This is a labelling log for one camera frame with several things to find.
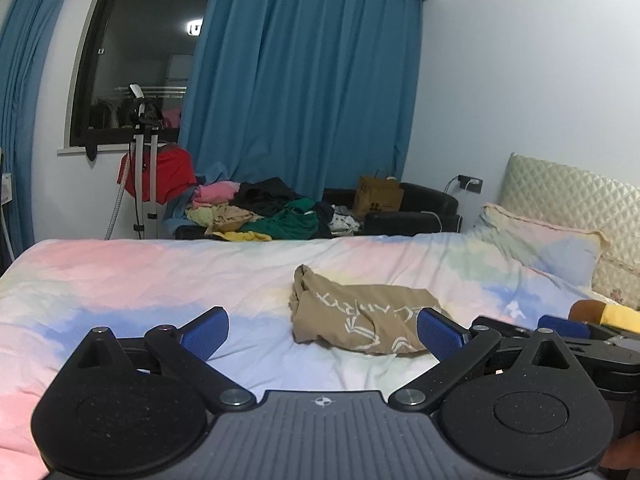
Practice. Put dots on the black wall socket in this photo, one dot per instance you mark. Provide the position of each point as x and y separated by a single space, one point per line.
470 184

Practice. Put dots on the white patterned cloth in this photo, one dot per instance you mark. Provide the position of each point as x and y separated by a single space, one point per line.
345 222

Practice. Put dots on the pale yellow-green garment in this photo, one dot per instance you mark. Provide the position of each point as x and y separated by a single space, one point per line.
200 216

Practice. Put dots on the green garment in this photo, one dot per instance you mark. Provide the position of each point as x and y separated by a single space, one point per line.
295 222

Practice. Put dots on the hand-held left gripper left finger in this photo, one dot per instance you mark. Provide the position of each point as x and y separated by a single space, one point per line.
207 332

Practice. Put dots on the yellow garment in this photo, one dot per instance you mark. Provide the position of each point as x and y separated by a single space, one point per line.
245 236

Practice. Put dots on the black sofa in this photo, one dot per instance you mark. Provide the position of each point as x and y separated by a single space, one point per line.
430 197

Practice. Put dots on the pink garment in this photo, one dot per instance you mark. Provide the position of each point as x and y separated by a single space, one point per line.
215 192

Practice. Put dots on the light blue garment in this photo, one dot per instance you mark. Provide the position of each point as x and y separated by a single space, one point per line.
175 210

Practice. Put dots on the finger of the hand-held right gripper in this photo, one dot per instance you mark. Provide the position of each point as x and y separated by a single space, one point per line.
565 327
515 334

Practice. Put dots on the red garment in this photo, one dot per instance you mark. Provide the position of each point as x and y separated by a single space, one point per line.
172 175

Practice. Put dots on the cream quilted headboard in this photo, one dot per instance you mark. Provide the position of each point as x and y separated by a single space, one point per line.
575 185

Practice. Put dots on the wide blue curtain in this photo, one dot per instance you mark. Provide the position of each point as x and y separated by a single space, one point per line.
300 85

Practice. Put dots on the pastel pillow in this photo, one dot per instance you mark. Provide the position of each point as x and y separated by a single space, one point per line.
550 250

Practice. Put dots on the narrow blue curtain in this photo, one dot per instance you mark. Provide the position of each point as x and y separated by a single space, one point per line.
20 110

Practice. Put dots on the dark framed window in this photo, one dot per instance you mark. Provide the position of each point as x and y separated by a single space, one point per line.
140 35

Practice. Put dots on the black garment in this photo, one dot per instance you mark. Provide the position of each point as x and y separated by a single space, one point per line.
265 192

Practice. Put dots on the bed with pastel sheet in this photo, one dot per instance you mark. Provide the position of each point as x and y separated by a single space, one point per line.
150 270

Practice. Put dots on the garment steamer stand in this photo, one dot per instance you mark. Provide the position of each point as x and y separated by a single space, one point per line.
139 185

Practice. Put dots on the yellow plush toy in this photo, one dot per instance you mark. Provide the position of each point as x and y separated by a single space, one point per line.
620 315

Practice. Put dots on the tan printed t-shirt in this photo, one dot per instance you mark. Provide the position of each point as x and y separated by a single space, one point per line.
360 310

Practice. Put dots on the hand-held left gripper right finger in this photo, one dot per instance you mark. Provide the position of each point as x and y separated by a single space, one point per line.
440 332

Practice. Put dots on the beige garment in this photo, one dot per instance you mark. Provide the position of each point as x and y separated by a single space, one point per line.
232 215

